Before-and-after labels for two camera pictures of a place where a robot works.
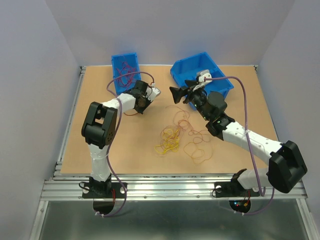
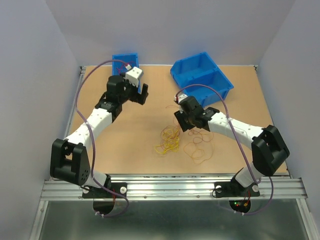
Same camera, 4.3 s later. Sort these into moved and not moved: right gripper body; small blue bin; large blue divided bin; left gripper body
Moved: right gripper body; left gripper body
Not moved: large blue divided bin; small blue bin
